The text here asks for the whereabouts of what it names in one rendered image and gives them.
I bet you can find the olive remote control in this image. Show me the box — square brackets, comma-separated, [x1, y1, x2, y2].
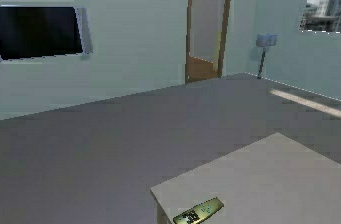
[172, 196, 225, 224]

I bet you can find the pale grey table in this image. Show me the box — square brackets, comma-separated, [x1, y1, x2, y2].
[149, 132, 341, 224]

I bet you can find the window with city view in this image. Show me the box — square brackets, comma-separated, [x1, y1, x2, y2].
[299, 0, 341, 36]

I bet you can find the brown room door frame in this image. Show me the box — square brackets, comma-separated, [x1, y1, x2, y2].
[184, 0, 232, 84]

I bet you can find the black wall television set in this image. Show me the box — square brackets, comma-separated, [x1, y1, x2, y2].
[0, 4, 94, 63]

